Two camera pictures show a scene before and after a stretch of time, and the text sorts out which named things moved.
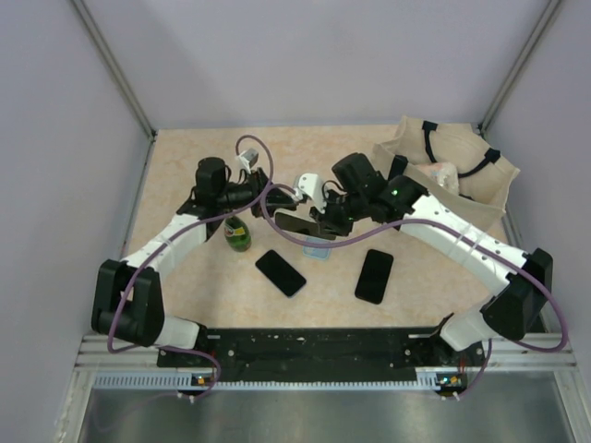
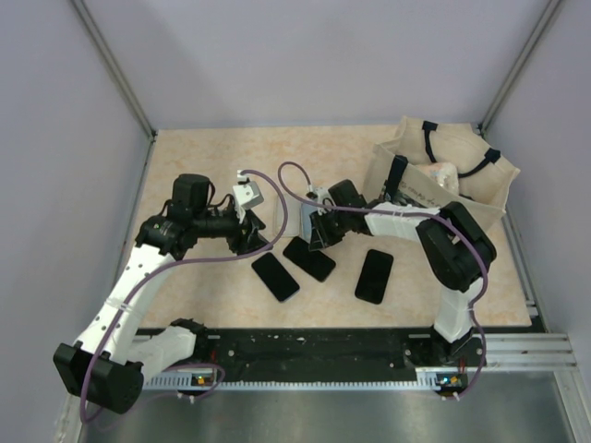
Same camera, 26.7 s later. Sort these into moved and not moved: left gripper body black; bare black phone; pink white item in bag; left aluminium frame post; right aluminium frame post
Moved: left gripper body black; bare black phone
Not moved: pink white item in bag; right aluminium frame post; left aluminium frame post
